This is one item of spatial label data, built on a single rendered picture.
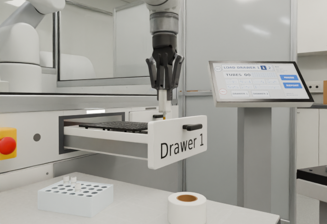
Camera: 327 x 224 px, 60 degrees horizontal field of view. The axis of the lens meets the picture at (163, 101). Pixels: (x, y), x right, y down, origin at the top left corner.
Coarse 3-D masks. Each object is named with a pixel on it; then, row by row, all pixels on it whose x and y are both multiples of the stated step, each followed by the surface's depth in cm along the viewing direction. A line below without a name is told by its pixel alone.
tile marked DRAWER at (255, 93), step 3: (252, 90) 151; (255, 90) 151; (258, 90) 151; (261, 90) 151; (264, 90) 152; (267, 90) 152; (252, 93) 150; (255, 93) 150; (258, 93) 150; (261, 93) 150; (264, 93) 150; (267, 93) 150; (255, 96) 149; (258, 96) 149; (261, 96) 149; (264, 96) 149; (267, 96) 149; (270, 96) 149
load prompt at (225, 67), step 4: (224, 64) 163; (228, 64) 163; (224, 68) 161; (228, 68) 161; (232, 68) 162; (236, 68) 162; (240, 68) 162; (244, 68) 162; (248, 68) 162; (252, 68) 162; (256, 68) 162; (260, 68) 162; (264, 68) 163; (268, 68) 163; (272, 68) 163
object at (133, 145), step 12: (72, 132) 82; (84, 132) 80; (96, 132) 77; (108, 132) 75; (120, 132) 73; (72, 144) 82; (84, 144) 79; (96, 144) 77; (108, 144) 74; (120, 144) 72; (132, 144) 70; (144, 144) 68; (132, 156) 70; (144, 156) 68
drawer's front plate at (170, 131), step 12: (168, 120) 70; (180, 120) 74; (192, 120) 80; (204, 120) 87; (156, 132) 65; (168, 132) 70; (180, 132) 74; (192, 132) 80; (204, 132) 87; (156, 144) 65; (168, 144) 70; (180, 144) 74; (192, 144) 80; (204, 144) 87; (156, 156) 65; (168, 156) 70; (180, 156) 74; (156, 168) 65
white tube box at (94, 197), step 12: (48, 192) 56; (60, 192) 56; (72, 192) 56; (84, 192) 57; (96, 192) 57; (108, 192) 58; (48, 204) 56; (60, 204) 55; (72, 204) 54; (84, 204) 53; (96, 204) 54; (108, 204) 58; (84, 216) 53
